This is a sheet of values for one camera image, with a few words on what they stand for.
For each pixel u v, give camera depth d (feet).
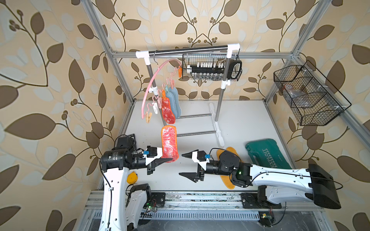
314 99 2.39
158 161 1.78
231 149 3.02
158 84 2.32
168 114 2.84
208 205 2.42
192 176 1.87
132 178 2.64
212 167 1.81
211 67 2.70
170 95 2.64
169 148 1.75
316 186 1.34
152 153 1.55
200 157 1.62
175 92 2.72
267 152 2.84
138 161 1.71
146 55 1.89
